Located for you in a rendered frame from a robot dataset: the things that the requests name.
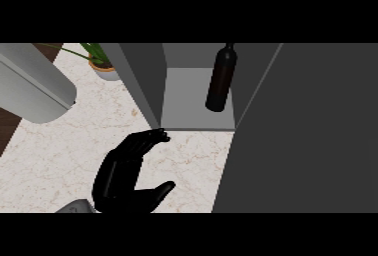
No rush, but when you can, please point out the pale grey rounded appliance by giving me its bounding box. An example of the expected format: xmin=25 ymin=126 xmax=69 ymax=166
xmin=0 ymin=43 xmax=78 ymax=125

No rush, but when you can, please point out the dark wine bottle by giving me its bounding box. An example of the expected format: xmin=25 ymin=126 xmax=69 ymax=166
xmin=204 ymin=43 xmax=239 ymax=113

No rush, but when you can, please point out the green potted plant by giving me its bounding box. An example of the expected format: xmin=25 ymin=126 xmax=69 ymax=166
xmin=34 ymin=43 xmax=121 ymax=82

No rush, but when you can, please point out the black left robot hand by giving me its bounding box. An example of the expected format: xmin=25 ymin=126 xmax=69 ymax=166
xmin=90 ymin=127 xmax=177 ymax=214

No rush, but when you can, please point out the dark grey cabinet door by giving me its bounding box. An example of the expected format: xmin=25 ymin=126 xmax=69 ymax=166
xmin=211 ymin=43 xmax=378 ymax=214

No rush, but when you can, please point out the grey open cabinet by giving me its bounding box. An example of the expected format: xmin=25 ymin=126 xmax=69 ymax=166
xmin=99 ymin=43 xmax=283 ymax=132

